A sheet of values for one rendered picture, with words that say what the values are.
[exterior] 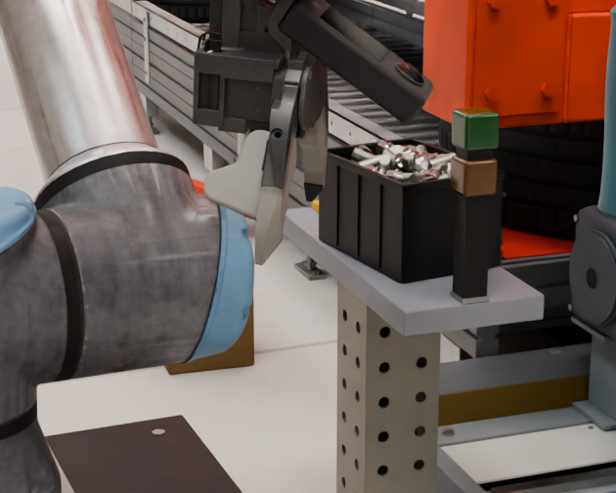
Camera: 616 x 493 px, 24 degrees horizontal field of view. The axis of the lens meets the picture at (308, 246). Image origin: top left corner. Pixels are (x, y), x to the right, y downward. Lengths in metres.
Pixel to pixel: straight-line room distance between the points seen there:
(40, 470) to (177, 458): 0.33
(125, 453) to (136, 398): 0.90
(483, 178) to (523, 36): 0.58
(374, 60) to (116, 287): 0.33
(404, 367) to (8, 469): 0.70
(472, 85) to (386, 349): 0.47
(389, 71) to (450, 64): 1.10
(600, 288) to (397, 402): 0.41
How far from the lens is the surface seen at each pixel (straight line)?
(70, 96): 1.32
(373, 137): 2.62
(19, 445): 1.22
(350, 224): 1.70
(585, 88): 2.14
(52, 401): 2.47
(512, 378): 2.21
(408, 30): 4.50
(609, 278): 2.04
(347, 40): 1.00
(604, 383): 2.21
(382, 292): 1.59
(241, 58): 1.00
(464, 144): 1.50
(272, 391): 2.47
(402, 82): 0.99
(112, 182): 1.25
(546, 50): 2.09
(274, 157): 0.98
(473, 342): 2.30
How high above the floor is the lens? 0.97
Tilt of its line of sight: 17 degrees down
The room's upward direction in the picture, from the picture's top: straight up
